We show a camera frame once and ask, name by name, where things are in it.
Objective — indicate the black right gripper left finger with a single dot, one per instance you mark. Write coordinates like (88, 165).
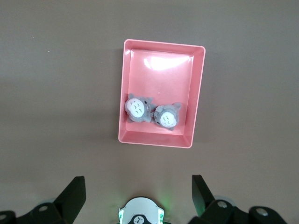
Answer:
(72, 198)

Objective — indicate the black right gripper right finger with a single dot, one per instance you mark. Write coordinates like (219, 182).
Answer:
(201, 193)

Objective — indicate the small grey plush toy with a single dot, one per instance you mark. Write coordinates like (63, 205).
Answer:
(167, 119)

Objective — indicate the large grey plush toy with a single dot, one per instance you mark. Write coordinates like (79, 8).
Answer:
(136, 109)

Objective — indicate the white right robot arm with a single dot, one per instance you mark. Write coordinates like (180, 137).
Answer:
(140, 210)

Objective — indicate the pink plastic box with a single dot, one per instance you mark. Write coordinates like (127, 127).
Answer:
(163, 77)

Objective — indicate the brown table cover sheet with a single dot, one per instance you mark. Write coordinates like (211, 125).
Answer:
(46, 93)

